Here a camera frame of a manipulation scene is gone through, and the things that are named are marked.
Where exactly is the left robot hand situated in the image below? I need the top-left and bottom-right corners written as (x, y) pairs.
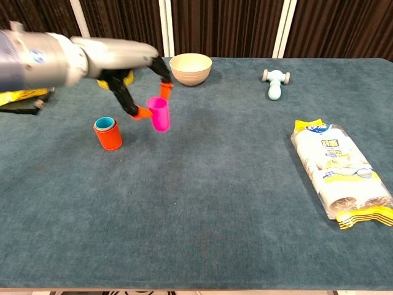
top-left (70, 36), bottom-right (174, 121)

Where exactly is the light blue plastic cup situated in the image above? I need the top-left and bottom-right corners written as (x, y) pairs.
top-left (95, 116), bottom-right (114, 130)

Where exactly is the pink plastic cup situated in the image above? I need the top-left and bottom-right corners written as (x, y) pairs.
top-left (146, 96), bottom-right (171, 133)

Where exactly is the clear yellowish tape roll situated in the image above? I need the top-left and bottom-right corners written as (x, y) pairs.
top-left (96, 69), bottom-right (135, 90)

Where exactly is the beige bowl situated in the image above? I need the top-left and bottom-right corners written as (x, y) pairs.
top-left (169, 53), bottom-right (213, 87)

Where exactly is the orange plastic cup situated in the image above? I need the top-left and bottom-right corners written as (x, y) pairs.
top-left (93, 117), bottom-right (123, 151)

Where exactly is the yellow snack bag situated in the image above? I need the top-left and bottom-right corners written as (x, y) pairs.
top-left (0, 88), bottom-right (52, 107)

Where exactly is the blue table cloth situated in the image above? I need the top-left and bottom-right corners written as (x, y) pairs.
top-left (0, 57), bottom-right (393, 291)

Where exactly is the light blue toy hammer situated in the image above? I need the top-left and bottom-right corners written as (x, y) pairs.
top-left (262, 69), bottom-right (291, 101)

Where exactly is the white yellow scouring pad pack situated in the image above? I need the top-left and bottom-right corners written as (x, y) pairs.
top-left (290, 119), bottom-right (393, 231)

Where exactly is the white partition post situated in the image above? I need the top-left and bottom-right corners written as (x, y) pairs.
top-left (272, 0), bottom-right (298, 58)
top-left (158, 0), bottom-right (176, 58)
top-left (69, 0), bottom-right (92, 39)

